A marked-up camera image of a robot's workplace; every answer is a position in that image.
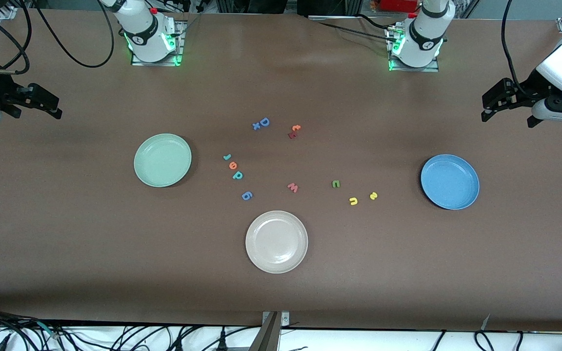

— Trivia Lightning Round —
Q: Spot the blue plate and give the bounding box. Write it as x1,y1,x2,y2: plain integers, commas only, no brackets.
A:
420,154,480,211

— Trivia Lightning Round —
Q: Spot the pale green plate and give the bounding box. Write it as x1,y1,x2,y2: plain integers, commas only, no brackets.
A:
134,133,192,188

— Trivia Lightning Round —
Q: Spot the red box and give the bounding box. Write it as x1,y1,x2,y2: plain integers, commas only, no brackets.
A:
378,0,419,13

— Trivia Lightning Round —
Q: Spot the beige plate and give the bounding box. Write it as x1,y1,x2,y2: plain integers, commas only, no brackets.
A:
245,210,309,274

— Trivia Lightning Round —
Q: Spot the brown table cover sheet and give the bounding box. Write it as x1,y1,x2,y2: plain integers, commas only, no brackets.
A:
0,9,562,332

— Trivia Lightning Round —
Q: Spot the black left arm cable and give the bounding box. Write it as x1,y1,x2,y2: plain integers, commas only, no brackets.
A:
501,0,530,96

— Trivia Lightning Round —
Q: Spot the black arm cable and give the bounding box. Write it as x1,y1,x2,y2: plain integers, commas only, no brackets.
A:
0,0,116,76
501,0,530,96

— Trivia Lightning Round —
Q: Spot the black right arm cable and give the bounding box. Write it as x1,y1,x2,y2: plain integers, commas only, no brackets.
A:
0,0,116,76

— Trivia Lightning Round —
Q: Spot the thin black table cable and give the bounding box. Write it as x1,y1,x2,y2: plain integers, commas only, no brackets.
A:
357,14,399,31
316,21,401,42

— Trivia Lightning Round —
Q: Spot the teal floor cable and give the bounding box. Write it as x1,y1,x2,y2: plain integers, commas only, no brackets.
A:
37,321,61,340

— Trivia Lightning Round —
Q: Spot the metal table edge bracket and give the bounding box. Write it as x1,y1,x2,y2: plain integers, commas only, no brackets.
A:
249,311,290,351

